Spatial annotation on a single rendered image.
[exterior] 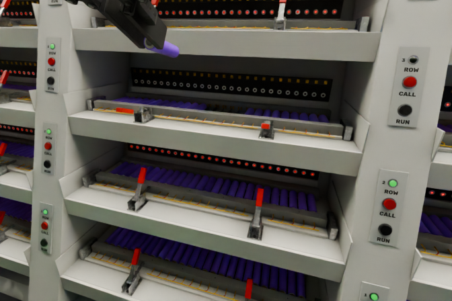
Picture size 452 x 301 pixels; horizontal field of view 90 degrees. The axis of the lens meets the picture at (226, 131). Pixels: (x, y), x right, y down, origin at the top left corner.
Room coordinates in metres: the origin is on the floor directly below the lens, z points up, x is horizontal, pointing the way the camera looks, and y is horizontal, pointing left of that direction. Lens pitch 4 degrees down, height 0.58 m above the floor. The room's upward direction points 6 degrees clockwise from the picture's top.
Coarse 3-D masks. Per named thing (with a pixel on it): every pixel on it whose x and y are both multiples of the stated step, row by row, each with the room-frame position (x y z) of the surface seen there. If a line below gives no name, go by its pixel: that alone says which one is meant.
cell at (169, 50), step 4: (144, 40) 0.28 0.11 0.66; (148, 40) 0.28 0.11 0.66; (144, 44) 0.28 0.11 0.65; (148, 44) 0.28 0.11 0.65; (152, 44) 0.28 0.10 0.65; (164, 44) 0.30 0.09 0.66; (168, 44) 0.31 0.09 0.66; (172, 44) 0.33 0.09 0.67; (148, 48) 0.28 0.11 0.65; (152, 48) 0.28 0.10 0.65; (156, 48) 0.29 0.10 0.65; (164, 48) 0.30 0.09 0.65; (168, 48) 0.31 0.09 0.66; (172, 48) 0.32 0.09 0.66; (176, 48) 0.33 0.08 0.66; (160, 52) 0.30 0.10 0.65; (164, 52) 0.31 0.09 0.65; (168, 52) 0.32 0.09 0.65; (172, 52) 0.32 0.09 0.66; (176, 52) 0.33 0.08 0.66; (172, 56) 0.33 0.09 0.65; (176, 56) 0.34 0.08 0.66
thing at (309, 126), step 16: (160, 112) 0.51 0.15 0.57; (176, 112) 0.50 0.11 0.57; (192, 112) 0.49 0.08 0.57; (208, 112) 0.48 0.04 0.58; (224, 112) 0.48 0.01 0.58; (256, 128) 0.44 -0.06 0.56; (288, 128) 0.44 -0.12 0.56; (304, 128) 0.43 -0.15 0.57; (320, 128) 0.43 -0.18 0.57; (336, 128) 0.42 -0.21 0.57
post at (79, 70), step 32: (64, 0) 0.51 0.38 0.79; (64, 32) 0.51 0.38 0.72; (64, 64) 0.51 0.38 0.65; (96, 64) 0.58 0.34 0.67; (128, 64) 0.70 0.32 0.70; (64, 128) 0.51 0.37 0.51; (64, 160) 0.51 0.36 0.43; (32, 192) 0.53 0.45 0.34; (32, 224) 0.53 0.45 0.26; (64, 224) 0.51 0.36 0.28; (32, 256) 0.53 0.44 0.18; (32, 288) 0.53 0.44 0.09
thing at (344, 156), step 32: (64, 96) 0.49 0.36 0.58; (96, 96) 0.58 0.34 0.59; (192, 96) 0.62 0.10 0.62; (224, 96) 0.60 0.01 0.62; (256, 96) 0.58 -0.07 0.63; (96, 128) 0.49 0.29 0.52; (128, 128) 0.47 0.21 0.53; (160, 128) 0.45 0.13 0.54; (192, 128) 0.45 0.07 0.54; (224, 128) 0.46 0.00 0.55; (352, 128) 0.41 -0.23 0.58; (256, 160) 0.42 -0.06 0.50; (288, 160) 0.40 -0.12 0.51; (320, 160) 0.39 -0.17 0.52; (352, 160) 0.37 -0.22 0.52
